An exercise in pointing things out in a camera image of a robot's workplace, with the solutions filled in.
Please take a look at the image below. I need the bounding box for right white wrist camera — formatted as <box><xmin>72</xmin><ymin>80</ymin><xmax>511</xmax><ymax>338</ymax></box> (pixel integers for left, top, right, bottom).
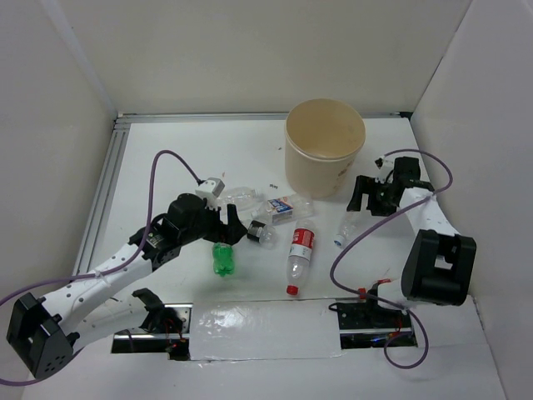
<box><xmin>375</xmin><ymin>157</ymin><xmax>394</xmax><ymax>184</ymax></box>

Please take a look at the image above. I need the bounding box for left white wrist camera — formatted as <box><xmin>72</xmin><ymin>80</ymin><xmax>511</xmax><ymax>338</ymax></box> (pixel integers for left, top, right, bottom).
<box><xmin>195</xmin><ymin>177</ymin><xmax>225</xmax><ymax>208</ymax></box>

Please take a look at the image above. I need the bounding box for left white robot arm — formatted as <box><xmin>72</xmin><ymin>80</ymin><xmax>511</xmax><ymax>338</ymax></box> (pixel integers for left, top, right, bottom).
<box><xmin>7</xmin><ymin>193</ymin><xmax>247</xmax><ymax>383</ymax></box>

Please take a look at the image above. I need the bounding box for black label clear bottle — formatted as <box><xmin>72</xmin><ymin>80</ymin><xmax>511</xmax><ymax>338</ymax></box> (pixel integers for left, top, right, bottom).
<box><xmin>247</xmin><ymin>219</ymin><xmax>276</xmax><ymax>249</ymax></box>

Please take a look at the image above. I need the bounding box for green plastic bottle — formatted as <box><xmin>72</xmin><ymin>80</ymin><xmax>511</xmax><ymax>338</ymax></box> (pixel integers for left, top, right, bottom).
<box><xmin>212</xmin><ymin>242</ymin><xmax>235</xmax><ymax>277</ymax></box>

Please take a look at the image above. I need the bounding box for beige plastic bin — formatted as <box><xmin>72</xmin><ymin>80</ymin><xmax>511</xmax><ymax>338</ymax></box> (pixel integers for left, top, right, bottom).
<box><xmin>285</xmin><ymin>98</ymin><xmax>366</xmax><ymax>199</ymax></box>

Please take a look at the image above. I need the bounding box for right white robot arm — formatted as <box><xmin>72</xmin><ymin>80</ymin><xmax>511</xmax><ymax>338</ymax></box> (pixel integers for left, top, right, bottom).
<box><xmin>346</xmin><ymin>157</ymin><xmax>476</xmax><ymax>327</ymax></box>

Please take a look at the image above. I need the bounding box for blue label clear bottle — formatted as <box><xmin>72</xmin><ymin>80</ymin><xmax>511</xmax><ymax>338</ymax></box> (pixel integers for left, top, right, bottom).
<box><xmin>252</xmin><ymin>193</ymin><xmax>315</xmax><ymax>225</ymax></box>

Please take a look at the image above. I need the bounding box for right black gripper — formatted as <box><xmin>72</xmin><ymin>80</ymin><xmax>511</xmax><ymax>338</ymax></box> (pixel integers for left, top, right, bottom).
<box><xmin>346</xmin><ymin>175</ymin><xmax>397</xmax><ymax>218</ymax></box>

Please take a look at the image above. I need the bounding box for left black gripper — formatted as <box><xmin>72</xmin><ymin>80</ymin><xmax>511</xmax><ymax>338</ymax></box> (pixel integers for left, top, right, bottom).
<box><xmin>180</xmin><ymin>200</ymin><xmax>247</xmax><ymax>245</ymax></box>

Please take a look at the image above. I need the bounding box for red label cola bottle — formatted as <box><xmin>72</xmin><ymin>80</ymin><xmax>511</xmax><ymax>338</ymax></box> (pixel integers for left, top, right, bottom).
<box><xmin>286</xmin><ymin>219</ymin><xmax>316</xmax><ymax>297</ymax></box>

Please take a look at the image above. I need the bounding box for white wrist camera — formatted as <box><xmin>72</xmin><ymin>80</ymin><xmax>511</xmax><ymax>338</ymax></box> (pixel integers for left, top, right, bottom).
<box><xmin>195</xmin><ymin>177</ymin><xmax>225</xmax><ymax>208</ymax></box>
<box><xmin>375</xmin><ymin>157</ymin><xmax>394</xmax><ymax>184</ymax></box>

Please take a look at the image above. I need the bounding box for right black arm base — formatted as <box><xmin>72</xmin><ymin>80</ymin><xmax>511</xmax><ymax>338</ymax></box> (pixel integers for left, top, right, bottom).
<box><xmin>328</xmin><ymin>297</ymin><xmax>417</xmax><ymax>350</ymax></box>

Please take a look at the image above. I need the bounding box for small clear bottle white cap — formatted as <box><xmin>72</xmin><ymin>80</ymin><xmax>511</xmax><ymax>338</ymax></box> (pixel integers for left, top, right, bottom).
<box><xmin>333</xmin><ymin>211</ymin><xmax>361</xmax><ymax>248</ymax></box>

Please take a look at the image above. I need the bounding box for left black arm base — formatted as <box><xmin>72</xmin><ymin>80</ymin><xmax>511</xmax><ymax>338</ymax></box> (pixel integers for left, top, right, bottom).
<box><xmin>111</xmin><ymin>288</ymin><xmax>192</xmax><ymax>361</ymax></box>

